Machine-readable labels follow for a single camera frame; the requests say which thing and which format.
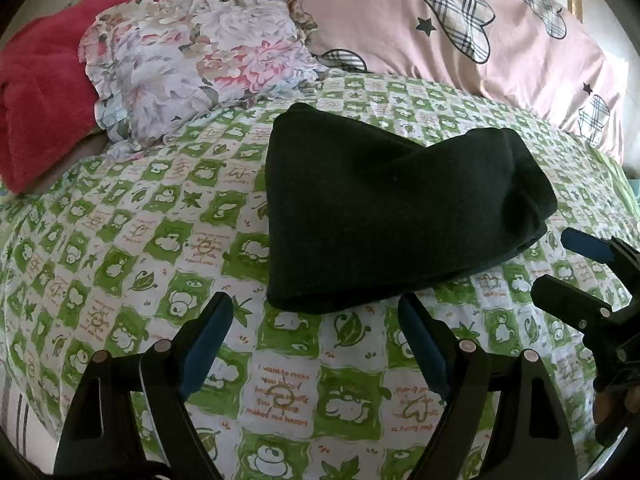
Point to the red fleece blanket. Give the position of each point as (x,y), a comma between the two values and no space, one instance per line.
(40,100)

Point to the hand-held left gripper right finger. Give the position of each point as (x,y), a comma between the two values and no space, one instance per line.
(425,355)

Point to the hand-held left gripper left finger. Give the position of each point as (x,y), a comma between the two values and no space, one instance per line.
(200,350)

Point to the pink heart-print pillow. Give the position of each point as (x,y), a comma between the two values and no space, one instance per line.
(390,25)

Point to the black pants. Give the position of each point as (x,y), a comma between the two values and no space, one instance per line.
(380,210)

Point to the green checked bedsheet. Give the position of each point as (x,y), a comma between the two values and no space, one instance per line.
(150,240)

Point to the person's right hand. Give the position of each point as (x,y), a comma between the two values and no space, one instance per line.
(607,407)

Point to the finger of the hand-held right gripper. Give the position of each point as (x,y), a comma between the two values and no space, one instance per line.
(565,297)
(585,247)

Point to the striped cloth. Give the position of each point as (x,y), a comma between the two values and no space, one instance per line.
(15,420)

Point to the floral ruffled pillow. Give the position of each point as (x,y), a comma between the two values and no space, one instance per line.
(190,70)

